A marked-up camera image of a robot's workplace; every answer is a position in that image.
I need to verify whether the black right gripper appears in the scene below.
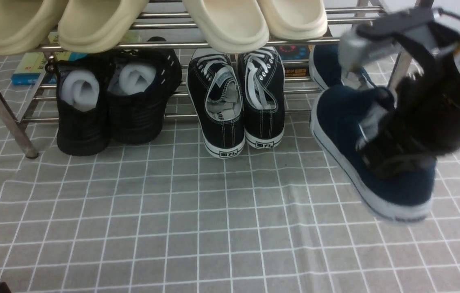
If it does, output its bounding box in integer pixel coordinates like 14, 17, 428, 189
360, 79, 460, 179

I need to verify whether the navy slip-on shoe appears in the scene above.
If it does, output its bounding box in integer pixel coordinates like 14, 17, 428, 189
310, 85, 437, 225
309, 44, 375, 91

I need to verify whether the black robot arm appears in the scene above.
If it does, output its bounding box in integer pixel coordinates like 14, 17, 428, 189
339, 7, 460, 178

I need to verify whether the black knit shoe right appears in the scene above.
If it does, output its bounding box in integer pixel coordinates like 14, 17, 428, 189
106, 48, 183, 145

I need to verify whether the black knit shoe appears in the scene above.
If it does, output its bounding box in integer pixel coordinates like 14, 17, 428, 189
53, 55, 114, 157
106, 48, 183, 145

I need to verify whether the black knit shoe left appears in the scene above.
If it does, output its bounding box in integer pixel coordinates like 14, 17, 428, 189
53, 55, 114, 157

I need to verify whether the metal shoe rack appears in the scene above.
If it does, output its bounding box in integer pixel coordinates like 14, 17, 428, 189
0, 0, 411, 160

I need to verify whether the dark colourful book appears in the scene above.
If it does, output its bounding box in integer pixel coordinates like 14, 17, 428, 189
275, 45, 313, 77

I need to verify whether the cream slipper far right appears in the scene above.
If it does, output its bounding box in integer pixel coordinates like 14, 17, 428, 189
258, 0, 328, 40

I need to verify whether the cream slipper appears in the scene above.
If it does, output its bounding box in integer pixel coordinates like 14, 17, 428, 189
183, 0, 270, 54
258, 0, 328, 40

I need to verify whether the black canvas sneaker right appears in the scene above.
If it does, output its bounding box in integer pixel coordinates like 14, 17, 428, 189
236, 46, 286, 149

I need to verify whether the black canvas sneaker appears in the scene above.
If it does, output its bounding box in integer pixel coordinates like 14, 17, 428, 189
236, 46, 286, 149
185, 48, 245, 158

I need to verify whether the black canvas sneaker left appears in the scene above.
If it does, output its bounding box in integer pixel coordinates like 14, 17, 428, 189
185, 48, 245, 158

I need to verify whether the grey checked floor cloth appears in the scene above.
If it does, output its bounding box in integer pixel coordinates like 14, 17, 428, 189
0, 116, 460, 293

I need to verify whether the yellow-beige slipper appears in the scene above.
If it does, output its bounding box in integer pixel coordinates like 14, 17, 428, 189
57, 0, 149, 53
0, 0, 68, 56

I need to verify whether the blue green book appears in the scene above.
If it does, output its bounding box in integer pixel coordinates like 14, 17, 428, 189
11, 51, 87, 85

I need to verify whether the yellow-beige slipper far left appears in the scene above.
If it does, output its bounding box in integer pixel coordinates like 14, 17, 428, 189
0, 0, 68, 56

